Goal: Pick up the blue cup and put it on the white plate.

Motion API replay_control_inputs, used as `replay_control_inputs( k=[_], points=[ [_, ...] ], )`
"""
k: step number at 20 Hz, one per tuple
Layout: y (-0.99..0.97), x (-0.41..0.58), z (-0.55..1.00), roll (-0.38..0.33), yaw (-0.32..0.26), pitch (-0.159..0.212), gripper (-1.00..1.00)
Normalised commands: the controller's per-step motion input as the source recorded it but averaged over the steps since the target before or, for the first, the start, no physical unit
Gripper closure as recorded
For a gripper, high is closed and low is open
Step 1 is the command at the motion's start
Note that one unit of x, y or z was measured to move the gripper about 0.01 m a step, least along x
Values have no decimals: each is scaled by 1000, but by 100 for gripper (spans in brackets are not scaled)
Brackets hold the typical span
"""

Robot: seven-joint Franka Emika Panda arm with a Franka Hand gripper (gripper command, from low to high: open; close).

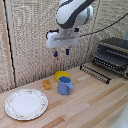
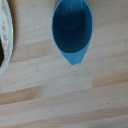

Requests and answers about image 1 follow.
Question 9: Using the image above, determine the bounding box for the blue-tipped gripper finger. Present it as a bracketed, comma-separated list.
[65, 47, 71, 56]
[53, 49, 59, 58]

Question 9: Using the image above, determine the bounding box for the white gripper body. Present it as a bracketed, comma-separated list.
[45, 29, 81, 49]

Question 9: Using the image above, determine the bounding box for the cobalt blue cup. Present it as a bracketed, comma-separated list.
[57, 76, 75, 96]

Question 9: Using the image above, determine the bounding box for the yellow bowl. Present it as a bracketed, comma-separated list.
[54, 70, 72, 83]

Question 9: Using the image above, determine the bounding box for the orange-brown bread piece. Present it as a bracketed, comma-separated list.
[43, 79, 53, 91]

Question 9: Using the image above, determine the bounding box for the black oven rack tray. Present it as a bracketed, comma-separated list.
[79, 63, 112, 85]

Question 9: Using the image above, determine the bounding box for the black toaster oven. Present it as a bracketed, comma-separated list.
[92, 37, 128, 80]

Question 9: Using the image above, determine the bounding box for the white floral-rimmed plate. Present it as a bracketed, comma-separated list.
[4, 88, 50, 121]

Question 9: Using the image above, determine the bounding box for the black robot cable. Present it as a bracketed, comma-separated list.
[79, 12, 128, 38]

